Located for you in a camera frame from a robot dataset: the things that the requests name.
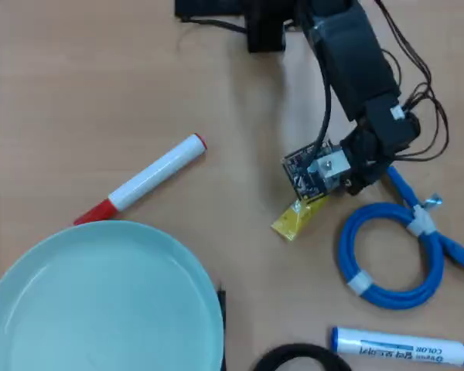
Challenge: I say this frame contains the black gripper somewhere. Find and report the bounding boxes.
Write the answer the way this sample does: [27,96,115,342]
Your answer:
[338,126,394,197]

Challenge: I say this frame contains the yellow coffee stick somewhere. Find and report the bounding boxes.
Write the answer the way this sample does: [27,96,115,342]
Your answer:
[270,195,332,243]

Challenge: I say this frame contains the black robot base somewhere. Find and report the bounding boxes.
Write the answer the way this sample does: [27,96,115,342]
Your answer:
[175,0,295,54]

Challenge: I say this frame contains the white marker with blue cap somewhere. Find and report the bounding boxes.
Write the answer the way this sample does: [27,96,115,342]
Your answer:
[330,327,464,367]

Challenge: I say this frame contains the white marker with red cap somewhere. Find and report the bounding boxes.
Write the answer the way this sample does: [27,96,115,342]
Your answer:
[72,133,209,226]

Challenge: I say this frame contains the light blue plate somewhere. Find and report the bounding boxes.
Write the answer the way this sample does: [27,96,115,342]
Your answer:
[0,220,225,371]

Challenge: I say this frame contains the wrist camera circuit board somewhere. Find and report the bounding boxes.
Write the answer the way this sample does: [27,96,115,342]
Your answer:
[281,141,353,202]

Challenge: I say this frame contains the coiled blue usb cable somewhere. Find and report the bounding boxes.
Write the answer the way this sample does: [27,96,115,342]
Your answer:
[338,165,464,310]

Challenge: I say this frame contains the thin black robot wires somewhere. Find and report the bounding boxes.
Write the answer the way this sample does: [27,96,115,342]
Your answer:
[373,0,449,162]

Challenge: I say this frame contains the black cable loop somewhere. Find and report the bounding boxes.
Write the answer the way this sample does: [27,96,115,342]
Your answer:
[251,342,353,371]

